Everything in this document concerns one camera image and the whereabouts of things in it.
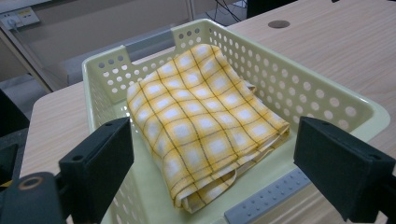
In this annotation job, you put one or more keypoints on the round grey table grommet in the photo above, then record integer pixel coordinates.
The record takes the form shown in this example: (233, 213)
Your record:
(279, 24)

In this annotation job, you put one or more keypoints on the pale green perforated plastic basket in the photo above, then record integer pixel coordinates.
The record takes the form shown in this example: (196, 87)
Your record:
(280, 81)

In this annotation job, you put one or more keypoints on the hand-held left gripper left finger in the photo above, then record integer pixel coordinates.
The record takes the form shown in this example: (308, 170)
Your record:
(99, 161)

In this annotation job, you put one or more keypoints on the yellow checked cloth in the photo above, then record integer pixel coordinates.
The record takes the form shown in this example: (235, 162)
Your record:
(199, 118)

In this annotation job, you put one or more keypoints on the white wall power outlet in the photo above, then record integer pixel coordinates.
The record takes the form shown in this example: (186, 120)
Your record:
(18, 18)

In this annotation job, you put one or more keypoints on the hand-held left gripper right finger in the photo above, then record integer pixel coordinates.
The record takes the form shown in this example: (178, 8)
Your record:
(345, 168)

